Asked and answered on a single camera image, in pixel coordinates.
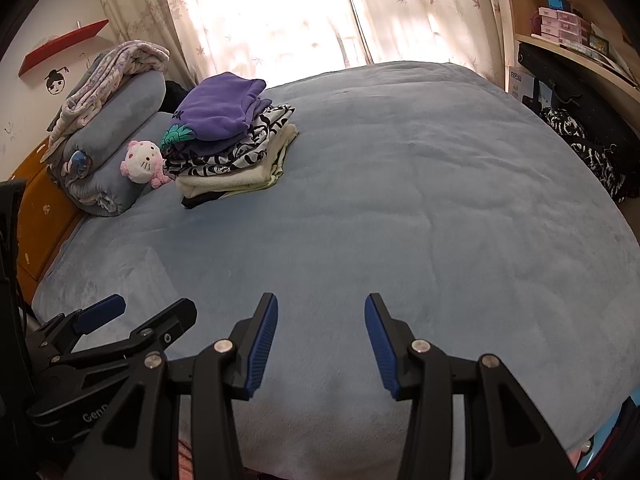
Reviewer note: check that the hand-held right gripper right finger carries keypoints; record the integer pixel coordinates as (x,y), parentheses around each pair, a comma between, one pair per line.
(380,345)

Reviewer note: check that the wooden bookshelf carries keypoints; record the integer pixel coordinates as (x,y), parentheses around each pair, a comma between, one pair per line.
(520,0)

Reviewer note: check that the grey rolled blanket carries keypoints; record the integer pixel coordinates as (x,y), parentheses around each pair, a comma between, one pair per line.
(130,100)

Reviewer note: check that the pink white plush cat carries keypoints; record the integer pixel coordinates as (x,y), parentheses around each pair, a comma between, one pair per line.
(140,160)

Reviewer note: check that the red wall shelf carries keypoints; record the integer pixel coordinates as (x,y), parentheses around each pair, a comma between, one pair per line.
(60,45)

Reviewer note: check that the pale floral folded blanket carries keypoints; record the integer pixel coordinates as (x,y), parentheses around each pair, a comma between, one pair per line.
(125,57)

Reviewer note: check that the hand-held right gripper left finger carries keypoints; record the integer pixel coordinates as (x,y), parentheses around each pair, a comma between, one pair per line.
(262,345)

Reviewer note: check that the stack of pink boxes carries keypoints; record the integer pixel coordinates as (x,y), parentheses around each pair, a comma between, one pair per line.
(565,25)

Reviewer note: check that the orange wooden headboard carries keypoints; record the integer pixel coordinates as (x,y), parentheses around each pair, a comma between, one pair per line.
(45,220)

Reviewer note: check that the black folded garment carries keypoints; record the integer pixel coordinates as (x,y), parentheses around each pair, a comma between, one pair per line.
(195,202)

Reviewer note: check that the long black bag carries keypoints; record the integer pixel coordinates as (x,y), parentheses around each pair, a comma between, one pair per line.
(575,85)

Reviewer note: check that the white printed box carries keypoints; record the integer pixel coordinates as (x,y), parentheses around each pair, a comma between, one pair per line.
(520,85)

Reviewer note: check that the black face wall sticker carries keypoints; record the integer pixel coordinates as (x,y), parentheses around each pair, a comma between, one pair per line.
(56,82)

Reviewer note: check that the floral sheer curtain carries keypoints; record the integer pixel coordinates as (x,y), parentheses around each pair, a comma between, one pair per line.
(275,10)

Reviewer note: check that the blue pink object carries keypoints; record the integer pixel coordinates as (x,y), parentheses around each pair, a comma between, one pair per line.
(607,440)

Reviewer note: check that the purple hoodie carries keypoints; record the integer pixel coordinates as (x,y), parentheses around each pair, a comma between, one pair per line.
(220,105)

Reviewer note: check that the blue red toy box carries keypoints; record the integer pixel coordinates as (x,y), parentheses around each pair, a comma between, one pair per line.
(557,1)

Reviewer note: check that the pink cloth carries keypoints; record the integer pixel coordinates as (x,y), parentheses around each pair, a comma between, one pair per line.
(184,462)

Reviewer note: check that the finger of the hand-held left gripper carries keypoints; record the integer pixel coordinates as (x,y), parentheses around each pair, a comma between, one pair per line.
(100,310)
(170,317)

